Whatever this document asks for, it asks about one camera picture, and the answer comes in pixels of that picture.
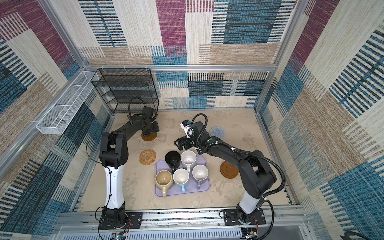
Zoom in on brown wooden coaster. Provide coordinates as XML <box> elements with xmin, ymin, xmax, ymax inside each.
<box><xmin>220</xmin><ymin>162</ymin><xmax>239</xmax><ymax>179</ymax></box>
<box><xmin>141</xmin><ymin>133</ymin><xmax>158</xmax><ymax>142</ymax></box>

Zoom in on white speckled mug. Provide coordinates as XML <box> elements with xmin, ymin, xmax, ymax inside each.
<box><xmin>181</xmin><ymin>150</ymin><xmax>197</xmax><ymax>173</ymax></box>

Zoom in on black mug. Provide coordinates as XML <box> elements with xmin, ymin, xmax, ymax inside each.
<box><xmin>165</xmin><ymin>151</ymin><xmax>181</xmax><ymax>174</ymax></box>

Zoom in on rattan woven round coaster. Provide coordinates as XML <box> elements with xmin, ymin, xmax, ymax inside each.
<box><xmin>139</xmin><ymin>150</ymin><xmax>157</xmax><ymax>165</ymax></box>

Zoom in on blue woven round coaster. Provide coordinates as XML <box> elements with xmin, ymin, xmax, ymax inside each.
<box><xmin>210</xmin><ymin>127</ymin><xmax>226</xmax><ymax>139</ymax></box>

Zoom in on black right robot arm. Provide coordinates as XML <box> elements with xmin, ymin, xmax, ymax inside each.
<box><xmin>174</xmin><ymin>113</ymin><xmax>286</xmax><ymax>215</ymax></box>

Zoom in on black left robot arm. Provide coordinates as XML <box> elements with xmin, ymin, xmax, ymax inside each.
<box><xmin>99</xmin><ymin>97</ymin><xmax>160</xmax><ymax>210</ymax></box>

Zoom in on lilac plastic tray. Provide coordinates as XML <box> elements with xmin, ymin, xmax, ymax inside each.
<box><xmin>156</xmin><ymin>156</ymin><xmax>211</xmax><ymax>197</ymax></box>

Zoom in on beige mug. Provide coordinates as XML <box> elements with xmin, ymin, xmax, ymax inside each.
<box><xmin>155</xmin><ymin>170</ymin><xmax>174</xmax><ymax>198</ymax></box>

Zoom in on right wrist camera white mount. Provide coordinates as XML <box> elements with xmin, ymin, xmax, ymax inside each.
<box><xmin>180</xmin><ymin>120</ymin><xmax>191</xmax><ymax>138</ymax></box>

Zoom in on white mug blue handle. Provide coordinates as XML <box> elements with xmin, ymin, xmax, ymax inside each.
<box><xmin>173</xmin><ymin>169</ymin><xmax>190</xmax><ymax>194</ymax></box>

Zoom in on white mug lilac handle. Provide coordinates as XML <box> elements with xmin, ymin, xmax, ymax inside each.
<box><xmin>193</xmin><ymin>165</ymin><xmax>209</xmax><ymax>190</ymax></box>

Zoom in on black wire mesh shelf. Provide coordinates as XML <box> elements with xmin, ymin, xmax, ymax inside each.
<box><xmin>91</xmin><ymin>68</ymin><xmax>159</xmax><ymax>115</ymax></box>

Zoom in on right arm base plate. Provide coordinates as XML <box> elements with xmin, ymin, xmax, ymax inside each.
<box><xmin>219</xmin><ymin>209</ymin><xmax>266</xmax><ymax>226</ymax></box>

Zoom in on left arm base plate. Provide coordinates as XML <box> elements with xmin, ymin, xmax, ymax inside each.
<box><xmin>99</xmin><ymin>212</ymin><xmax>143</xmax><ymax>231</ymax></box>

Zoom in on white wire mesh basket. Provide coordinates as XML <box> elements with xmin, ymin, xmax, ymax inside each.
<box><xmin>36</xmin><ymin>71</ymin><xmax>95</xmax><ymax>135</ymax></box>

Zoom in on aluminium front rail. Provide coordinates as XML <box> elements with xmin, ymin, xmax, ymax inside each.
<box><xmin>50</xmin><ymin>206</ymin><xmax>316</xmax><ymax>240</ymax></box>

